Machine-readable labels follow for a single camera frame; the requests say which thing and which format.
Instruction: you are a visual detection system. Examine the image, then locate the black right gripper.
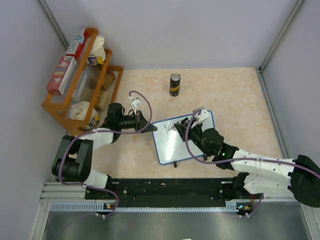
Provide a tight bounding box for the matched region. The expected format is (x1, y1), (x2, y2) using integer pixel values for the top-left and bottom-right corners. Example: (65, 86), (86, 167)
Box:
(175, 118), (213, 157)

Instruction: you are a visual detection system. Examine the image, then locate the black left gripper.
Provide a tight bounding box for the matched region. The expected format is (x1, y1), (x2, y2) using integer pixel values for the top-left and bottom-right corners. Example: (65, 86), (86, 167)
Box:
(118, 110), (157, 134)

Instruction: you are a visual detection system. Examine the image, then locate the blue framed whiteboard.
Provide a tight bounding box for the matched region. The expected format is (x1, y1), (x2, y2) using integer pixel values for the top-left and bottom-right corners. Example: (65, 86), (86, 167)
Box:
(151, 109), (215, 166)

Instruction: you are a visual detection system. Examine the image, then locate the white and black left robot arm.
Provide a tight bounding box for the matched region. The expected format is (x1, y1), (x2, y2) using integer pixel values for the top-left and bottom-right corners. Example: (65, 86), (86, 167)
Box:
(51, 102), (158, 199)

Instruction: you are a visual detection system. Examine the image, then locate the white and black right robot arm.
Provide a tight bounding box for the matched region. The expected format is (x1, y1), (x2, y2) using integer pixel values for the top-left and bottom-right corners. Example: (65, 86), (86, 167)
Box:
(172, 117), (320, 208)

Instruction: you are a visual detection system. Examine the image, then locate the black Schweppes can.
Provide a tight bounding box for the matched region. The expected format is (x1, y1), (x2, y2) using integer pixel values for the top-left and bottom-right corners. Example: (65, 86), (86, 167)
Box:
(169, 73), (181, 97)

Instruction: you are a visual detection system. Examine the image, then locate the tan wrapped soap block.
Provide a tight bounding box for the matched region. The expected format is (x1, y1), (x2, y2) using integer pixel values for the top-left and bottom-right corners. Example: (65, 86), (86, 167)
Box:
(94, 90), (110, 112)

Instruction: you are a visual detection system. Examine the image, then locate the brown wrapped soap block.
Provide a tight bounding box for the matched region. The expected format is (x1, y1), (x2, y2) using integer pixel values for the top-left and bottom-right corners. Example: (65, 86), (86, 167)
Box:
(102, 69), (116, 89)

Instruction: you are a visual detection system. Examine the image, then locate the white bag lower shelf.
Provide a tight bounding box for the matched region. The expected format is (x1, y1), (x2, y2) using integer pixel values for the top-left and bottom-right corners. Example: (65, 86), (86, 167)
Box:
(69, 101), (100, 131)

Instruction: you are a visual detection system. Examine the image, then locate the orange wooden shelf rack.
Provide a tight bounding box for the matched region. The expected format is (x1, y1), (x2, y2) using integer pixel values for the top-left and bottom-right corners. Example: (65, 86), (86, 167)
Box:
(41, 27), (124, 136)

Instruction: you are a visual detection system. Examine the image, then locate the clear plastic sheet pack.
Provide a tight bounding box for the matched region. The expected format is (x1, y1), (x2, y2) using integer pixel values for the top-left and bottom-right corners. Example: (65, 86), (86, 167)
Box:
(72, 70), (99, 101)

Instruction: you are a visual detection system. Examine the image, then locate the white bag with cartoon label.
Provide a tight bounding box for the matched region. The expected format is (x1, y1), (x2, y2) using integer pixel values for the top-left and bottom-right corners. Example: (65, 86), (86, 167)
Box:
(86, 34), (106, 66)

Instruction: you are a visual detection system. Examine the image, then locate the red and white foil box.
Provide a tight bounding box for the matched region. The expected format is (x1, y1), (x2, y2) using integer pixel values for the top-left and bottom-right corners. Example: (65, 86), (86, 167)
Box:
(46, 55), (77, 95)

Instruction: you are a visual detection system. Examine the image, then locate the red and white wrap box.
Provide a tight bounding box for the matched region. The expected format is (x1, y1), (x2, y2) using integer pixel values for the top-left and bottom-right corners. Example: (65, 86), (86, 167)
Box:
(65, 27), (89, 60)

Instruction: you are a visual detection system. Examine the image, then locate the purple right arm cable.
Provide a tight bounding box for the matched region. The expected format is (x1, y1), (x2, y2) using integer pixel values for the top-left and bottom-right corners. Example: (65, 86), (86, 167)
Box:
(184, 108), (320, 181)

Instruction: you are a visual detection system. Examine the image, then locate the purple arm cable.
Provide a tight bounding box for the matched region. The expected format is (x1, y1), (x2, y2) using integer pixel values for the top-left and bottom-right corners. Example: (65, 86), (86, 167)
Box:
(184, 108), (320, 181)
(59, 90), (153, 218)

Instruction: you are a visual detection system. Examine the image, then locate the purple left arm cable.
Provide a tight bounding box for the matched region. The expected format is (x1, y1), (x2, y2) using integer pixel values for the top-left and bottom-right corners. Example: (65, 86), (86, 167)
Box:
(59, 90), (153, 218)

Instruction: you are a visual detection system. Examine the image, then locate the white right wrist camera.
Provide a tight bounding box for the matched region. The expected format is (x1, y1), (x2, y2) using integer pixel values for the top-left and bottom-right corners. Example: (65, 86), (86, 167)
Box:
(192, 107), (209, 127)

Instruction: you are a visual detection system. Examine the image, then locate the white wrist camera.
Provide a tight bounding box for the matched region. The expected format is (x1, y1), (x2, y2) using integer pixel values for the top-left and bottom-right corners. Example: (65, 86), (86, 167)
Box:
(129, 96), (142, 114)
(192, 107), (209, 127)

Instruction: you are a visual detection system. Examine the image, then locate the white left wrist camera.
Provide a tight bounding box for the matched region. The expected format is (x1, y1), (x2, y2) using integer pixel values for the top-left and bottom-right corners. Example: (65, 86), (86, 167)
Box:
(129, 96), (142, 114)

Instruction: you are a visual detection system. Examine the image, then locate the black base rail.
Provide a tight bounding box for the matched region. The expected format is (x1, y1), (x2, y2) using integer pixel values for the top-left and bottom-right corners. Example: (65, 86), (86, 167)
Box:
(84, 177), (253, 208)

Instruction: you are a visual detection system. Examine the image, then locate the grey slotted cable duct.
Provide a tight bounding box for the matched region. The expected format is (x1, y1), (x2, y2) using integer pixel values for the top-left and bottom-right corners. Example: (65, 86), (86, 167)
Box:
(50, 201), (254, 213)

